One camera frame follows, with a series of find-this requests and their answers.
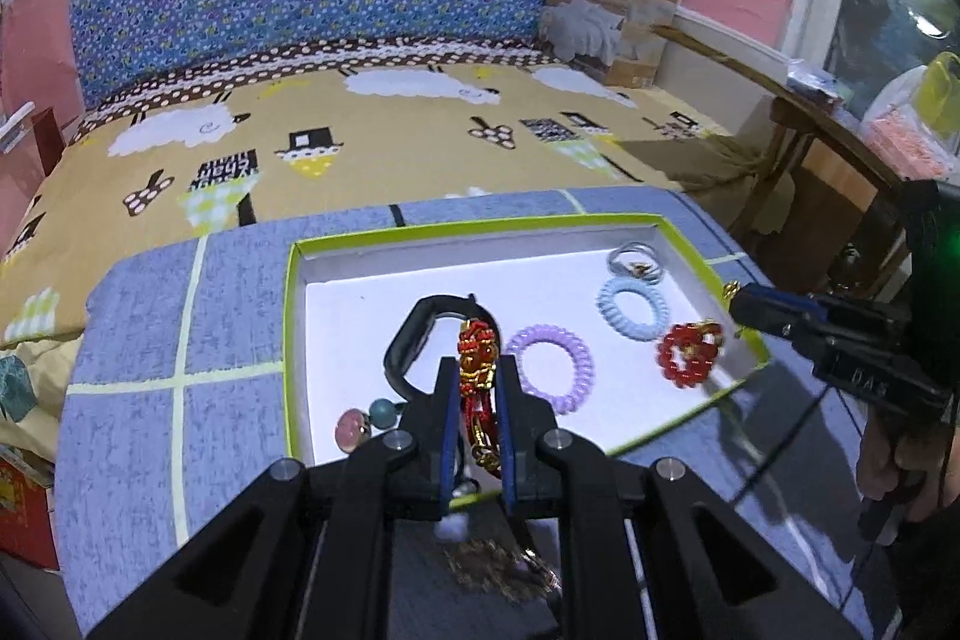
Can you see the green shallow box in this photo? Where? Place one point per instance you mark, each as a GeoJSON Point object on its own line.
{"type": "Point", "coordinates": [450, 287]}

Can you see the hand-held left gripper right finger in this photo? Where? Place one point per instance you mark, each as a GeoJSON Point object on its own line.
{"type": "Point", "coordinates": [510, 452]}

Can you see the clear plastic bag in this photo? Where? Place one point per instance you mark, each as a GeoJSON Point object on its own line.
{"type": "Point", "coordinates": [814, 79]}

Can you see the small dark gold charm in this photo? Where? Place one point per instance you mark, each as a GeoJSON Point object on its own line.
{"type": "Point", "coordinates": [731, 292]}

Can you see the black wristband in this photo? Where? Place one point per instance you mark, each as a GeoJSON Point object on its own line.
{"type": "Point", "coordinates": [401, 340]}

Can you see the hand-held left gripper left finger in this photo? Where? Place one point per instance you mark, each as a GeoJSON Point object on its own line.
{"type": "Point", "coordinates": [448, 452]}

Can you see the yellow printed bed sheet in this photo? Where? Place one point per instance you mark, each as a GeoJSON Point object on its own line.
{"type": "Point", "coordinates": [375, 152]}

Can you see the blue checked blanket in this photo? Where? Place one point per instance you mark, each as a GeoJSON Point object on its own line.
{"type": "Point", "coordinates": [135, 347]}

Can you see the dark red box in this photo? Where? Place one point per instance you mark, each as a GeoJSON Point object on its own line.
{"type": "Point", "coordinates": [46, 141]}

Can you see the cardboard box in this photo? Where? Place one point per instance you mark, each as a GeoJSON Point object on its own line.
{"type": "Point", "coordinates": [637, 2]}

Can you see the yellow-green bag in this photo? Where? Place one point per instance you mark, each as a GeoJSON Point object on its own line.
{"type": "Point", "coordinates": [941, 85]}

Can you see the white plastic bag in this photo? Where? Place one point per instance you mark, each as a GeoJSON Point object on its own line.
{"type": "Point", "coordinates": [907, 137]}

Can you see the small white pompom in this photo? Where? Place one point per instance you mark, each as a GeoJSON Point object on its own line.
{"type": "Point", "coordinates": [452, 525]}

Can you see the person's right hand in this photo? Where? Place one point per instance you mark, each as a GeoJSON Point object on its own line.
{"type": "Point", "coordinates": [892, 452]}

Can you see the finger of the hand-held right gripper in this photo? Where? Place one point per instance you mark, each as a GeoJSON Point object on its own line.
{"type": "Point", "coordinates": [810, 307]}
{"type": "Point", "coordinates": [765, 313]}

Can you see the wooden table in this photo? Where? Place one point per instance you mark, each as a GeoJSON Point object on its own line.
{"type": "Point", "coordinates": [825, 160]}

